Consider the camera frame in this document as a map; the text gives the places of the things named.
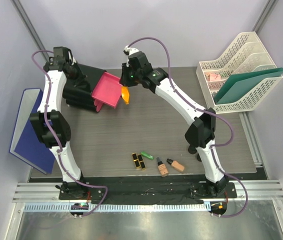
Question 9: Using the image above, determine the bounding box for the aluminium rail frame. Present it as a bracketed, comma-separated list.
[12, 180, 283, 205]

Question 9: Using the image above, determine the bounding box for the green folder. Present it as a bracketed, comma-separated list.
[214, 67, 283, 105]

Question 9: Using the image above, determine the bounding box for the green lipstick tube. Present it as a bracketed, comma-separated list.
[140, 151, 154, 160]

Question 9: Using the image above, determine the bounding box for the beige foundation bottle black cap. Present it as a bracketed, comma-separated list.
[166, 158, 185, 173]

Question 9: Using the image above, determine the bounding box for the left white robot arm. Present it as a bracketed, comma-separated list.
[29, 46, 88, 200]

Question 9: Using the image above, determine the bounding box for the pink closed drawer front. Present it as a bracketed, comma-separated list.
[94, 99, 104, 113]

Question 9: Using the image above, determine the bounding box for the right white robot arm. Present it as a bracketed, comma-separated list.
[120, 47, 229, 198]

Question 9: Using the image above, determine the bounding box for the white mesh file rack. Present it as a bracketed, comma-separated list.
[196, 31, 283, 113]

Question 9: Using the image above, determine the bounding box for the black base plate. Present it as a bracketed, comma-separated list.
[58, 176, 238, 201]

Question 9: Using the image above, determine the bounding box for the pink paper note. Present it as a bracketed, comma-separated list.
[207, 73, 221, 82]

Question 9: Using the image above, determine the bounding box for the black drawer organizer cabinet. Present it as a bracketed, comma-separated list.
[62, 63, 107, 113]

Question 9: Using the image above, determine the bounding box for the orange tube white cap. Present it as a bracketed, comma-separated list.
[121, 86, 130, 105]

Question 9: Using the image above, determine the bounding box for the beige spray bottle black cap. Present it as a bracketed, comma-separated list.
[156, 157, 169, 177]

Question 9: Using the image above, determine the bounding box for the blue binder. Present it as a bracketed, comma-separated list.
[9, 88, 55, 175]

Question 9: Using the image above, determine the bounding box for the black gold lipstick middle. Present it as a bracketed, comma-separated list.
[137, 154, 145, 169]

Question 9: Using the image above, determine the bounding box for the slotted cable duct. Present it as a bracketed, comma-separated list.
[23, 201, 211, 213]

